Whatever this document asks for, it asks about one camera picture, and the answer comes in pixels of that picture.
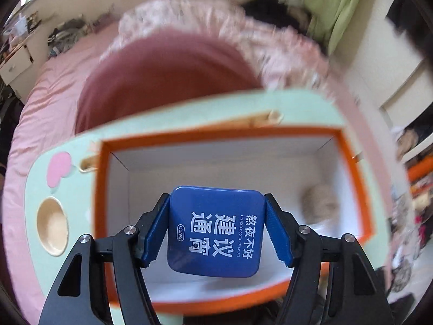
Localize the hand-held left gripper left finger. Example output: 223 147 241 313
38 193 170 325

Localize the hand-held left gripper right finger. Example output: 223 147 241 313
263 193 396 325

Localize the beige fuzzy pouch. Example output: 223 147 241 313
301 183 340 224

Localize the orange cardboard box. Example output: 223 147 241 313
91 127 376 314

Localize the blue tin box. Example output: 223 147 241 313
167 186 266 278

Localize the green cartoon desktop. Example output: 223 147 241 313
22 88 400 325

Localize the cluttered white shelf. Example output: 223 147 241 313
392 118 433 298

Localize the pink bed sheet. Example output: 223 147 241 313
0 24 406 325

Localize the pink floral duvet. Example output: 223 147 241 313
98 0 330 90

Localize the striped clothes pile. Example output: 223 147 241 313
45 15 102 58

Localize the white nightstand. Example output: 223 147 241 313
0 34 38 85

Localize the black clothes pile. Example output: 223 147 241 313
242 0 312 34

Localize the green hanging cloth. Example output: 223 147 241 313
303 0 368 55

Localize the black hanging garment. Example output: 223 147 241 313
386 0 433 58

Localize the red corduroy cushion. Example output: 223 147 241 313
74 30 264 134

